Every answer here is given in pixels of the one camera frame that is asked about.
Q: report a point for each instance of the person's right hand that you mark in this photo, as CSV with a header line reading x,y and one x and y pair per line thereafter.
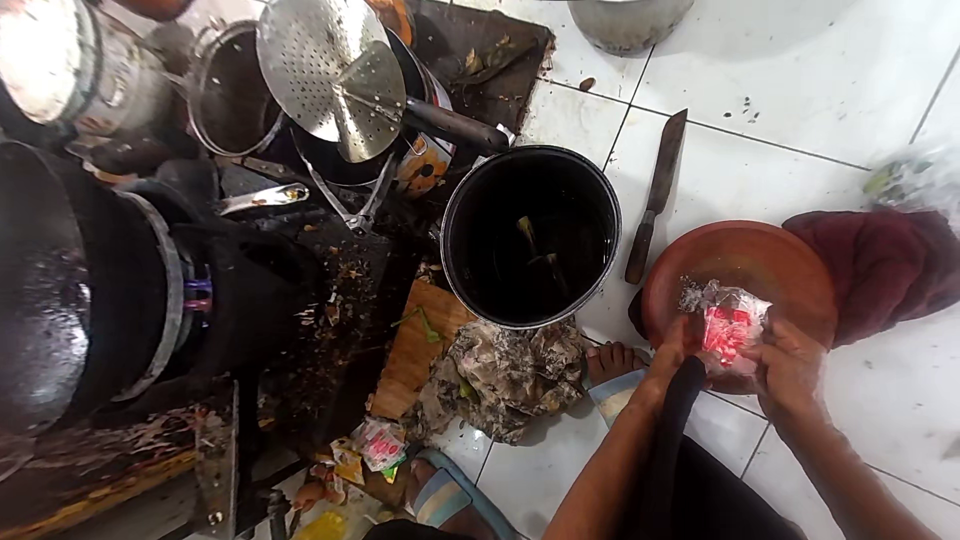
x,y
791,367

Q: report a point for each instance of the person's left hand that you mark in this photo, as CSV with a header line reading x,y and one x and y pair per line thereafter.
x,y
666,369

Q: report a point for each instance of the person's left thumb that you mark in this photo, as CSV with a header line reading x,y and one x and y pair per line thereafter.
x,y
709,364

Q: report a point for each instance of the person's right fingers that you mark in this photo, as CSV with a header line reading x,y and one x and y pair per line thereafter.
x,y
787,335

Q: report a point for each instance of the person's left fingers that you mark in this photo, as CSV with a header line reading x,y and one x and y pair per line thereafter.
x,y
679,334

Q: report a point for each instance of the person's right thumb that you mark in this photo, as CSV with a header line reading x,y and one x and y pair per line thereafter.
x,y
757,353

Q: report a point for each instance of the red and clear plastic packet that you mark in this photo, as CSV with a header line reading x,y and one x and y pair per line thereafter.
x,y
727,330

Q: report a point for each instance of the person's right forearm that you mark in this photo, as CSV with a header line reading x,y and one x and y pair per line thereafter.
x,y
847,469

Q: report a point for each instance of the person's left forearm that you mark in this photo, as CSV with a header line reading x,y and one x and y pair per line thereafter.
x,y
611,476

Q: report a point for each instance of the brown clay mortar dish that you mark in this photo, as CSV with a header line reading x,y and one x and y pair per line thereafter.
x,y
675,262

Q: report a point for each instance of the maroon cloth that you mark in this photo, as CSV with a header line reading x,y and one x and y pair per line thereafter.
x,y
892,262

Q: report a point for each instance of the person's legs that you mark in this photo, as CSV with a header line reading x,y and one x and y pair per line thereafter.
x,y
712,495

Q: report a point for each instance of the crumpled dirty grey cloth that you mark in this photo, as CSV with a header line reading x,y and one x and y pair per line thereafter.
x,y
495,375

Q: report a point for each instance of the clear bag with greens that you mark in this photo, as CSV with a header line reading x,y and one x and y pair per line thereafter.
x,y
907,180

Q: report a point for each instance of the large black pot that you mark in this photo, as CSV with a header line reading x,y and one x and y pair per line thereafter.
x,y
487,225

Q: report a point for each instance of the green vegetable sprig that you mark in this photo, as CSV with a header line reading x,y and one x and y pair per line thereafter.
x,y
427,328

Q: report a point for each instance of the small brown shell piece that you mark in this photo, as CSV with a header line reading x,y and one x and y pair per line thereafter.
x,y
587,84

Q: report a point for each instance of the light brown wooden board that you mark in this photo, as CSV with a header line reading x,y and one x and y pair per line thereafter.
x,y
401,375

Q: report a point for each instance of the dark dirty wooden plank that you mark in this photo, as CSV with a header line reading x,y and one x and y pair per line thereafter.
x,y
517,90

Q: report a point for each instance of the packet with orange print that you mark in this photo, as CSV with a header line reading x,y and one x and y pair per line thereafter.
x,y
426,165

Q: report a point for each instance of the round metal bowl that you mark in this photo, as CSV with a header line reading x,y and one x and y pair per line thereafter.
x,y
631,26

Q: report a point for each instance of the white packet with red print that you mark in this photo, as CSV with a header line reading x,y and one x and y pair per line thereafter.
x,y
381,444

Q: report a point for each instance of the small yellow packet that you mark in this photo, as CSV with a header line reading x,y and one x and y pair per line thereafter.
x,y
348,460

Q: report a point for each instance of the pile of eggshells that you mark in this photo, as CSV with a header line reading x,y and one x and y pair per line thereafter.
x,y
311,493

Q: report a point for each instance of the yellow plastic wrapper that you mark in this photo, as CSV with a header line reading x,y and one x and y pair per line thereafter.
x,y
322,527

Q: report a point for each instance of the black gas stove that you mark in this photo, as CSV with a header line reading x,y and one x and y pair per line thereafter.
x,y
247,292

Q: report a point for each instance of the perforated metal skimmer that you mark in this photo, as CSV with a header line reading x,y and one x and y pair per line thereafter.
x,y
307,75

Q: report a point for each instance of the rusty metal stand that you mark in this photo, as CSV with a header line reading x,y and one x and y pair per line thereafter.
x,y
217,457

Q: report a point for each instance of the metal pot with rim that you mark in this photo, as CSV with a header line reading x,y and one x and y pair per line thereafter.
x,y
238,97

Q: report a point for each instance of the large black wok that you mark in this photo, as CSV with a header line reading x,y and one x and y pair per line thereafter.
x,y
112,262

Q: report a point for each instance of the metal canister with lid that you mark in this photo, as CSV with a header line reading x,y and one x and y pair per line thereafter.
x,y
45,67

